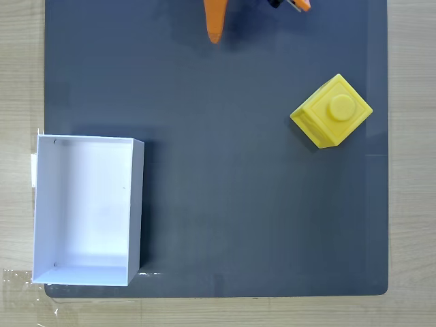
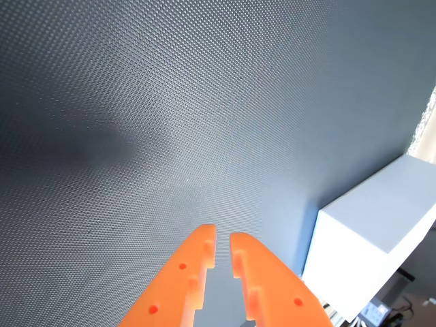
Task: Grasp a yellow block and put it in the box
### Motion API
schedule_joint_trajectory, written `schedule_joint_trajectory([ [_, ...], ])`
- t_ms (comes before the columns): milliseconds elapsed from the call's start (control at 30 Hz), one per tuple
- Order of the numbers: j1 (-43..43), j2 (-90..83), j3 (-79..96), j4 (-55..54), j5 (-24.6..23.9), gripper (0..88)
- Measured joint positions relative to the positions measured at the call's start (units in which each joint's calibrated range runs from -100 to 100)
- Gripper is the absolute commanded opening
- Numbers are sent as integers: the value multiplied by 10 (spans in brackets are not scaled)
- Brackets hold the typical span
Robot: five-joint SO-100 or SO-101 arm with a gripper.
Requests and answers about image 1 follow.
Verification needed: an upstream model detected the orange camera mount with board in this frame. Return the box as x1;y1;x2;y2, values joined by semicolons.
268;0;312;13

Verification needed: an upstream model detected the dark grey mat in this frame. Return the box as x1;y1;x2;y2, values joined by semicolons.
44;0;390;299

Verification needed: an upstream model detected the white open cardboard box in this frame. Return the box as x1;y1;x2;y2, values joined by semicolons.
31;134;146;287

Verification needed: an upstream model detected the yellow block with round stud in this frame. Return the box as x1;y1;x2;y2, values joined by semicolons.
290;73;373;150

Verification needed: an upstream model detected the clear plastic tape sheet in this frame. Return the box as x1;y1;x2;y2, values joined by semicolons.
0;268;59;327

